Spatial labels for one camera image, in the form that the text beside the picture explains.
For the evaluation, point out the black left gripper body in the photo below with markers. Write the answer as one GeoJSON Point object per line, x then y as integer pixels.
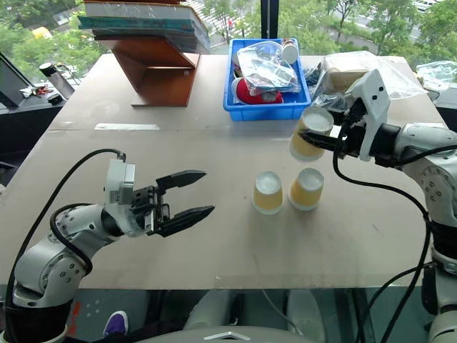
{"type": "Point", "coordinates": [150, 211]}

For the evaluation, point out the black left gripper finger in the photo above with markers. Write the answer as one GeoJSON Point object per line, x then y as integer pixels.
{"type": "Point", "coordinates": [189, 217]}
{"type": "Point", "coordinates": [182, 177]}

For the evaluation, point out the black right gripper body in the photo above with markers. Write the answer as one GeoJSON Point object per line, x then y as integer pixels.
{"type": "Point", "coordinates": [351, 132]}

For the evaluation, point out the yellow paper cup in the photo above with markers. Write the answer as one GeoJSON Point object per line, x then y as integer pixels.
{"type": "Point", "coordinates": [310, 135]}
{"type": "Point", "coordinates": [267, 194]}
{"type": "Point", "coordinates": [306, 191]}

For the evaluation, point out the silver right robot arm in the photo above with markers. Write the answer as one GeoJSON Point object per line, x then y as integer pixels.
{"type": "Point", "coordinates": [428, 160]}

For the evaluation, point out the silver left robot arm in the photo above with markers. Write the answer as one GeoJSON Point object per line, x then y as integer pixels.
{"type": "Point", "coordinates": [53, 257]}

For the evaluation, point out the stack of books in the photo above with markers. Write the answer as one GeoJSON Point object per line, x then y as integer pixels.
{"type": "Point", "coordinates": [143, 21]}

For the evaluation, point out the black tangled items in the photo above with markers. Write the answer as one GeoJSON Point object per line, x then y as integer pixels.
{"type": "Point", "coordinates": [321, 89]}

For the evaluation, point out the brown cardboard box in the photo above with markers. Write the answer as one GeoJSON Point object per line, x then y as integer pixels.
{"type": "Point", "coordinates": [344, 80]}

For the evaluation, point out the blue plastic bin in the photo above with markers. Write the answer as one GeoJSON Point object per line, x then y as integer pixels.
{"type": "Point", "coordinates": [266, 109]}

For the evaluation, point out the large clear plastic bag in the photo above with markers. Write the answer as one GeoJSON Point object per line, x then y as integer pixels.
{"type": "Point", "coordinates": [400, 75]}

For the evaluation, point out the white bottle with brown cap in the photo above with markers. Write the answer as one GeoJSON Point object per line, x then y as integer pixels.
{"type": "Point", "coordinates": [290, 53]}

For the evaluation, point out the clear plastic bag with items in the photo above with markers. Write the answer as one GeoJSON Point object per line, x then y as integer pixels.
{"type": "Point", "coordinates": [266, 68]}

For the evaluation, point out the red and white round object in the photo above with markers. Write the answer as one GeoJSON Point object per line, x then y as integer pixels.
{"type": "Point", "coordinates": [246, 94]}

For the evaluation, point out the white rounded robot leg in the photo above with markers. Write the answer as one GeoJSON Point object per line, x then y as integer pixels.
{"type": "Point", "coordinates": [307, 311]}
{"type": "Point", "coordinates": [218, 307]}

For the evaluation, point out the brown wooden shelf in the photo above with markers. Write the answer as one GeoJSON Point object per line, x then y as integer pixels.
{"type": "Point", "coordinates": [160, 75]}

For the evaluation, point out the purple shoe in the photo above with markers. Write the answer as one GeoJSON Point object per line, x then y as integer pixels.
{"type": "Point", "coordinates": [117, 323]}

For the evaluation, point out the small black round object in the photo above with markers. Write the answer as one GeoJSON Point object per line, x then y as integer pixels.
{"type": "Point", "coordinates": [54, 99]}

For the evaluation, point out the black cylinder device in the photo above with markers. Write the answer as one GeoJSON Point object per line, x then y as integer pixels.
{"type": "Point", "coordinates": [57, 76]}

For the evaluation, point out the red keys bundle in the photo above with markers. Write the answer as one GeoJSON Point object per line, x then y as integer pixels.
{"type": "Point", "coordinates": [35, 91]}

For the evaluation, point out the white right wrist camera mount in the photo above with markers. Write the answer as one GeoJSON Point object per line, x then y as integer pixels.
{"type": "Point", "coordinates": [373, 107]}

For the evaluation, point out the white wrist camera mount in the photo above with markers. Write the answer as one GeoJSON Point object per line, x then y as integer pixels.
{"type": "Point", "coordinates": [373, 107]}
{"type": "Point", "coordinates": [119, 186]}

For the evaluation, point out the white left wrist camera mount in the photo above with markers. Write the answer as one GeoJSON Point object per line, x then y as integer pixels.
{"type": "Point", "coordinates": [119, 186]}

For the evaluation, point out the black window post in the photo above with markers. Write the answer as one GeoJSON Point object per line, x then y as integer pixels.
{"type": "Point", "coordinates": [269, 18]}

